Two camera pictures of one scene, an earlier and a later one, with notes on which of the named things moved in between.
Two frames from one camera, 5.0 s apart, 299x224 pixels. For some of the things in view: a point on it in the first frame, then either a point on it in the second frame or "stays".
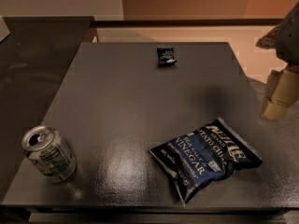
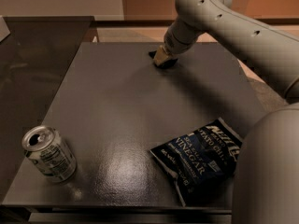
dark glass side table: x=35 y=60 stays
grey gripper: x=289 y=37 → x=172 y=48
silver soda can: x=49 y=152 stays
